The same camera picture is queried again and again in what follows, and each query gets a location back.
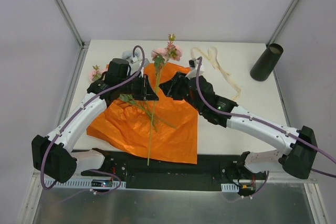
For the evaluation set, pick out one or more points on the dark cylindrical vase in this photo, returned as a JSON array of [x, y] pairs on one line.
[[266, 63]]

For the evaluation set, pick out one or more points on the right white cable duct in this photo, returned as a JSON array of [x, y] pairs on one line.
[[229, 188]]

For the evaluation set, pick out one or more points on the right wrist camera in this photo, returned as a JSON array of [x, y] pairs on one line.
[[195, 67]]

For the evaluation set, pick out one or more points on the cream printed ribbon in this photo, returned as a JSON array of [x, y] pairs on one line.
[[211, 56]]

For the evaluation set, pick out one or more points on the left aluminium frame post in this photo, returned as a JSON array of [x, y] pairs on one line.
[[70, 23]]

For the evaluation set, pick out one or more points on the left white cable duct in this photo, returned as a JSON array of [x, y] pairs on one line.
[[88, 183]]

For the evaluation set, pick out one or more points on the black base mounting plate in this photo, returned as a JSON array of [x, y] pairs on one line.
[[207, 174]]

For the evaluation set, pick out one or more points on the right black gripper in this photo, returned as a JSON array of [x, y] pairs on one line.
[[174, 86]]

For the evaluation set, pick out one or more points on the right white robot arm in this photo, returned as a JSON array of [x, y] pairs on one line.
[[295, 149]]

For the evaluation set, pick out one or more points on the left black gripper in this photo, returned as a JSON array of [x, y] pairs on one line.
[[143, 87]]

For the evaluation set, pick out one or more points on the white cable duct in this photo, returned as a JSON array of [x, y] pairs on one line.
[[229, 188], [88, 183]]

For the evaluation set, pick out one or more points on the artificial flower bunch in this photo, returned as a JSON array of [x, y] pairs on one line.
[[97, 72]]

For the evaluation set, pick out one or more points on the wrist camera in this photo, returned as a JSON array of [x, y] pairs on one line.
[[137, 62], [195, 67]]

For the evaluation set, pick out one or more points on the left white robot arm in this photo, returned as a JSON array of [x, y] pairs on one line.
[[53, 155]]

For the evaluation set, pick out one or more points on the orange paper flower wrapping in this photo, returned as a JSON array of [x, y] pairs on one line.
[[165, 130]]

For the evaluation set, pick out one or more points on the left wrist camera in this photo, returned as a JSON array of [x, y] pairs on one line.
[[137, 62]]

